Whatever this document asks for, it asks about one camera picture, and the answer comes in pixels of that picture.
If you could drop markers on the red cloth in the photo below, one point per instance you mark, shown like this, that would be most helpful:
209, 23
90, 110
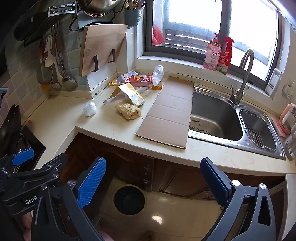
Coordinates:
158, 36

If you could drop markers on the wrappers and tissues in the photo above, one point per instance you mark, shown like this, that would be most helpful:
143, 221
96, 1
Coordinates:
89, 109

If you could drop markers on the stainless steel sink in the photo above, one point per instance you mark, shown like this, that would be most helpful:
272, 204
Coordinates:
215, 115

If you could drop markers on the loofah sponge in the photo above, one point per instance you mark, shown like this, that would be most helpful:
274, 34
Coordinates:
127, 110

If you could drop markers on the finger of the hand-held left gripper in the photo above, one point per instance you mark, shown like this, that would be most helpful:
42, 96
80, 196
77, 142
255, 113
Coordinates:
50, 166
23, 156

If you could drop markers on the red snack box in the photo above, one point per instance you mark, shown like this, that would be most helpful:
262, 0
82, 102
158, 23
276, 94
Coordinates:
138, 80

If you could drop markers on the wooden kitchen cabinet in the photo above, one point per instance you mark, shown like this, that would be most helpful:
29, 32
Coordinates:
180, 178

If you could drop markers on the black trash bin cream rim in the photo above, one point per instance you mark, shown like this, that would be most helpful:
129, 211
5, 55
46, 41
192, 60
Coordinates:
129, 200

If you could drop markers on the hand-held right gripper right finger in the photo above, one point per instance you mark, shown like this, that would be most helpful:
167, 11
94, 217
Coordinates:
215, 183

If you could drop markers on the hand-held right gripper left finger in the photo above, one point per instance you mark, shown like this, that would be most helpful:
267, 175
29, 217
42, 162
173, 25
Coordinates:
92, 183

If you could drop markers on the pink soap bottle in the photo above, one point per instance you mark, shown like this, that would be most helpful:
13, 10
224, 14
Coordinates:
211, 55

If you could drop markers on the clear plastic bottle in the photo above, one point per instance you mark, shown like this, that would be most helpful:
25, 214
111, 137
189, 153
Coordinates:
157, 74

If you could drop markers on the gold paper bag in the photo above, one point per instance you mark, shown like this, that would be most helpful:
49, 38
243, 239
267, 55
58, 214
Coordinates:
131, 93

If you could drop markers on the brown cardboard sheet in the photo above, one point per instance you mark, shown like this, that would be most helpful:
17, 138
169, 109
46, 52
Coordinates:
168, 111

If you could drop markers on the teal utensil holder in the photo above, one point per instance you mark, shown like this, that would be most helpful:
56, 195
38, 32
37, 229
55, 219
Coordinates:
133, 18

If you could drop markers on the white printed packet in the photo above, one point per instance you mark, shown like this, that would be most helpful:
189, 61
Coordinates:
124, 77

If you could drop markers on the bundle of gold cutlery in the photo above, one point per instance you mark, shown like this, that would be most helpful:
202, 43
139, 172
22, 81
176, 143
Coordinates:
134, 4

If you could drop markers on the steel faucet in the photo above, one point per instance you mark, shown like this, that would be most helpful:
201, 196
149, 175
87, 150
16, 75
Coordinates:
240, 90

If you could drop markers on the wooden cutting board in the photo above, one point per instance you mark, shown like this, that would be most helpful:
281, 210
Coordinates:
101, 46

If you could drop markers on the yellow clear plastic wrapper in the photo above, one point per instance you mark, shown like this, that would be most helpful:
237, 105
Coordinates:
113, 82

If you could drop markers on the clear plastic strip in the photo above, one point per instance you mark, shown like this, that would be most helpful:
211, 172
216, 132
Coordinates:
111, 100

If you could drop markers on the white wall outlet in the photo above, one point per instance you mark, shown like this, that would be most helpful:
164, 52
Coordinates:
290, 92

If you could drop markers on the person's left hand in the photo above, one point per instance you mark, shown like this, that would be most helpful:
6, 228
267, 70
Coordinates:
27, 223

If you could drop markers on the metal knife rack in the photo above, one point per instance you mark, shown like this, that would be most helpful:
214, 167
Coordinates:
62, 9

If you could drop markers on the black utensil rail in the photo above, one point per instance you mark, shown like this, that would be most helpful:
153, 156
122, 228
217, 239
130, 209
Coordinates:
34, 30

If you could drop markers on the white plastic holder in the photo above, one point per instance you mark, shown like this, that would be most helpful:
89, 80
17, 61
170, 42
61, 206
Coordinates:
274, 82

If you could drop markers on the stainless steel pot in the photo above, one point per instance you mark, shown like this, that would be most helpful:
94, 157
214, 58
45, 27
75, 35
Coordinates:
99, 7

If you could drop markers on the black cutting board bracket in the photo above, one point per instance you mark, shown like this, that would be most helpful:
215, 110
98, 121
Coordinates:
95, 64
112, 56

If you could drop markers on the small orange container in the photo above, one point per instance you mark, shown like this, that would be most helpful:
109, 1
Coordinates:
156, 87

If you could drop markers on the steel ladle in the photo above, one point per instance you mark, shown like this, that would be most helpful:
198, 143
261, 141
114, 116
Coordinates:
69, 82

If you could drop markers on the red spray bottle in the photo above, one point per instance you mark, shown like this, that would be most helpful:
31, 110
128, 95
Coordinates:
224, 60

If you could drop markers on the white rice paddle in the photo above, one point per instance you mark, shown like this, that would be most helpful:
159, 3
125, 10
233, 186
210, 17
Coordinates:
49, 58

